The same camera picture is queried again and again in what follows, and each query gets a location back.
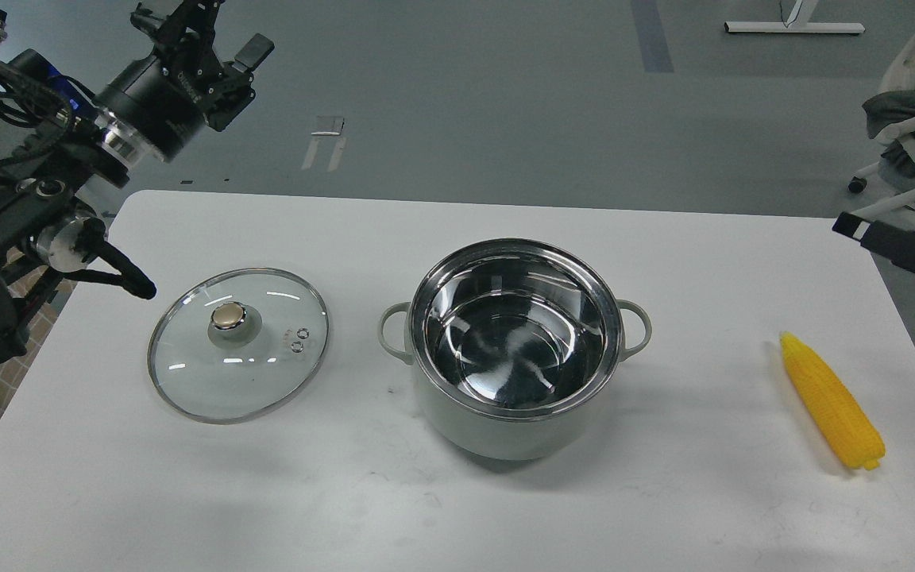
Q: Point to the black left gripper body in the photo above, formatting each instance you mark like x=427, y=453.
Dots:
x=157, y=104

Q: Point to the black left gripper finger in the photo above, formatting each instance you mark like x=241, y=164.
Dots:
x=238, y=91
x=148, y=19

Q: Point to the glass pot lid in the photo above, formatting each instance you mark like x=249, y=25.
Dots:
x=239, y=345

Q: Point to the yellow corn cob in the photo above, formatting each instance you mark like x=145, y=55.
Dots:
x=845, y=426

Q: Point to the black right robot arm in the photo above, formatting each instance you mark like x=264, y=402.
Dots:
x=895, y=244

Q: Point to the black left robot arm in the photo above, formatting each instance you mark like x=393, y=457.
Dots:
x=57, y=136

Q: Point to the pale green steel pot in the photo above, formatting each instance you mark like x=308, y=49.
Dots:
x=510, y=345

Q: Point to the white desk foot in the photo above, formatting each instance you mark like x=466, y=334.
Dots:
x=798, y=21

